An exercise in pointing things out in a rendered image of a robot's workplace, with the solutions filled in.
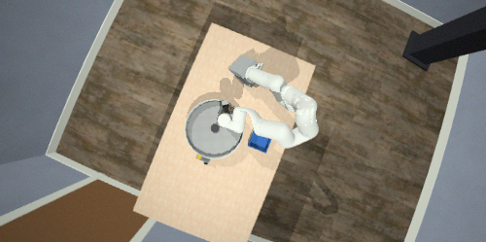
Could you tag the blue square tray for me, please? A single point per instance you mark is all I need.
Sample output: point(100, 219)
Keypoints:
point(259, 143)

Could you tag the grey round turning table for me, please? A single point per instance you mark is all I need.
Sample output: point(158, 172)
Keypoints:
point(206, 135)

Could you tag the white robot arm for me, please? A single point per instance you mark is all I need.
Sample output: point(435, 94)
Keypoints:
point(305, 116)

